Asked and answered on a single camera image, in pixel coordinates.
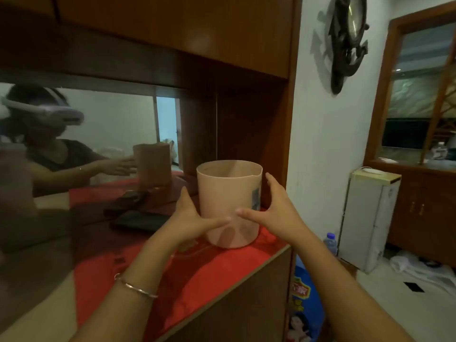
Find person's left hand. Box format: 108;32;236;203
151;187;231;252

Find person's right hand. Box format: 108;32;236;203
235;172;316;247

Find pink plastic bin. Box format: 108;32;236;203
196;160;264;249

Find person's right forearm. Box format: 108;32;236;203
292;231;414;342

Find person's left forearm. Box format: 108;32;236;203
69;235;179;342

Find black phone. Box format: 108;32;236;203
110;209;171;233

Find clear water bottle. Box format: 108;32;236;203
323;232;338;257

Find white floor cabinet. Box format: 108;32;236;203
337;167;402;274

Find blue printed bag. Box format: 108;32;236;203
286;256;327;342

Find cabinet mirror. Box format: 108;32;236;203
0;81;186;253

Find wooden partition cabinet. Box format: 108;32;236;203
363;1;456;267

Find white plastic bag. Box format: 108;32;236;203
390;251;456;296

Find silver bracelet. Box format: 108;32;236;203
114;273;159;300

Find dark anchor wall clock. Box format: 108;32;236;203
329;0;370;95

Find large wooden wall cabinet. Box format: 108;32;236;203
0;0;303;342

